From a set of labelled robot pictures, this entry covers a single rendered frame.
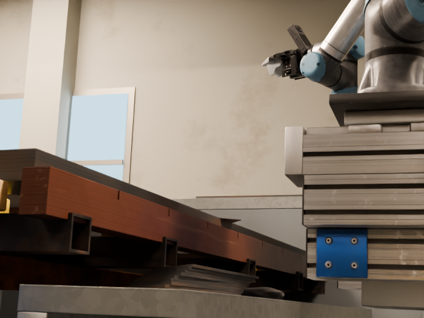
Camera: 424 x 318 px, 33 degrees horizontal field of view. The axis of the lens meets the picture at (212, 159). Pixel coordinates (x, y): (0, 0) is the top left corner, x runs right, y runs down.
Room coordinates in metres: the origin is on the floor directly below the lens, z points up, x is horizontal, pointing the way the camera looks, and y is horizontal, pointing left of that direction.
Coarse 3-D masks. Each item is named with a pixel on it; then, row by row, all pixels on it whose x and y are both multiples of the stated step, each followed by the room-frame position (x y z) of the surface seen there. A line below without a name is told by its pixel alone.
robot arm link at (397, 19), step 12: (384, 0) 1.20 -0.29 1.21; (396, 0) 1.15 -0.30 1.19; (408, 0) 1.11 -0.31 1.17; (420, 0) 1.10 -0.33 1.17; (384, 12) 1.20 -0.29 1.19; (396, 12) 1.16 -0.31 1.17; (408, 12) 1.14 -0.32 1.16; (420, 12) 1.11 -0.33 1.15; (396, 24) 1.19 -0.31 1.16; (408, 24) 1.16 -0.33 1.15; (420, 24) 1.15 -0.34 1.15; (408, 36) 1.20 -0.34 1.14; (420, 36) 1.19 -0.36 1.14
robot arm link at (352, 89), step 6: (348, 60) 2.00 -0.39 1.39; (342, 66) 1.97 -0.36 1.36; (348, 66) 2.00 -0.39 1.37; (354, 66) 2.01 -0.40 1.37; (342, 72) 1.96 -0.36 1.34; (348, 72) 1.99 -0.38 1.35; (354, 72) 2.01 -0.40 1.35; (342, 78) 1.97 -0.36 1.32; (348, 78) 1.99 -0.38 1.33; (354, 78) 2.01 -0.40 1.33; (336, 84) 1.97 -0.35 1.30; (342, 84) 1.98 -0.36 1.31; (348, 84) 2.00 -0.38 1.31; (354, 84) 2.01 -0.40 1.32; (336, 90) 2.01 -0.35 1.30; (342, 90) 2.00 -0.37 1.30; (348, 90) 2.00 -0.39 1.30; (354, 90) 2.01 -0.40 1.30
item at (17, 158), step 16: (0, 160) 0.94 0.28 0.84; (16, 160) 0.93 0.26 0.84; (32, 160) 0.93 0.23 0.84; (48, 160) 0.95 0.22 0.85; (64, 160) 0.99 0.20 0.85; (0, 176) 0.94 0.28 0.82; (16, 176) 0.93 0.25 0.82; (80, 176) 1.03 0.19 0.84; (96, 176) 1.07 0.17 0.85; (16, 192) 1.04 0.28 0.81; (128, 192) 1.17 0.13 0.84; (144, 192) 1.23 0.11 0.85; (16, 208) 1.22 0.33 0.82; (176, 208) 1.35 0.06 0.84; (192, 208) 1.43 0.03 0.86; (224, 224) 1.60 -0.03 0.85; (272, 240) 1.95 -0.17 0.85; (192, 256) 2.17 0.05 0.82
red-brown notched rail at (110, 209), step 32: (32, 192) 0.89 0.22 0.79; (64, 192) 0.92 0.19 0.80; (96, 192) 0.99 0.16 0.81; (96, 224) 0.99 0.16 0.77; (128, 224) 1.08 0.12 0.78; (160, 224) 1.19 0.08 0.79; (192, 224) 1.32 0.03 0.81; (224, 256) 1.48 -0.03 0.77; (256, 256) 1.68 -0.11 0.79; (288, 256) 1.94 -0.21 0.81
